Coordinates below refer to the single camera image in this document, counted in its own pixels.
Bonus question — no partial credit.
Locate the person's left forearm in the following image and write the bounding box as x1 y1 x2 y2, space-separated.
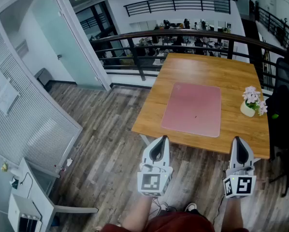
121 195 159 232

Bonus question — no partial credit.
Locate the black metal stair railing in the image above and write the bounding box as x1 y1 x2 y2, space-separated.
255 5 289 48

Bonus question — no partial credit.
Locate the black waste bin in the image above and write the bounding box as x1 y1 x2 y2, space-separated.
34 68 54 92

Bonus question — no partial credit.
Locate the white sneaker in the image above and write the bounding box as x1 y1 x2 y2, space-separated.
184 202 198 213

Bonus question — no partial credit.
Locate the black power cord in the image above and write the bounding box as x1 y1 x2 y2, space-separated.
20 172 34 199

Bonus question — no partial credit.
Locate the white appliance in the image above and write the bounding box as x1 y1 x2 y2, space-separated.
8 193 43 232

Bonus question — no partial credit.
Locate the frosted glass door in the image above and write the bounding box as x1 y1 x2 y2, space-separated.
0 0 111 91

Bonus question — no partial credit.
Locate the person in red shirt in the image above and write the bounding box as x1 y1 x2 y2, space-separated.
100 210 250 232

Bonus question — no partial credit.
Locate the striped glass partition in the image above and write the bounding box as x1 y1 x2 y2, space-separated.
0 15 84 166

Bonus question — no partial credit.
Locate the black railing with dark handrail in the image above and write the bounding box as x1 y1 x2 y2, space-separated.
89 29 289 91

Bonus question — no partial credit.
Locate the white pot with pink flowers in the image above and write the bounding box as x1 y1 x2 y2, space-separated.
240 85 268 117

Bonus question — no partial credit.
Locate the white table leg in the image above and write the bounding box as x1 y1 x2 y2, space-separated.
139 133 152 147

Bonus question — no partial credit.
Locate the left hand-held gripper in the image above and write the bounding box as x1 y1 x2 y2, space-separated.
137 135 173 198

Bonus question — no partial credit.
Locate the black padded office chair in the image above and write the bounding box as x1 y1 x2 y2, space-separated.
265 85 289 198

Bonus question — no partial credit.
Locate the white cabinet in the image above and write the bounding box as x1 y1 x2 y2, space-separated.
8 156 99 232

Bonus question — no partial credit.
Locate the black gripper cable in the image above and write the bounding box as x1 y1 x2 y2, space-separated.
211 195 225 226
151 196 174 218

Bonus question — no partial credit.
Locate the black metal gallery railing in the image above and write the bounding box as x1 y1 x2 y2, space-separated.
123 0 231 17

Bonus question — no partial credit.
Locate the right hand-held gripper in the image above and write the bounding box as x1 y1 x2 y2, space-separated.
222 136 261 200

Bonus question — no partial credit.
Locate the pink desk mat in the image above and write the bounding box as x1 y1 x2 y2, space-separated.
160 82 222 138

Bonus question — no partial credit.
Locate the white paper notice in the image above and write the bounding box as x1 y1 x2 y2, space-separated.
0 68 21 115

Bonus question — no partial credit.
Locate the person's right forearm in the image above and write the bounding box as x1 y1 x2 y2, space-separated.
220 197 244 232

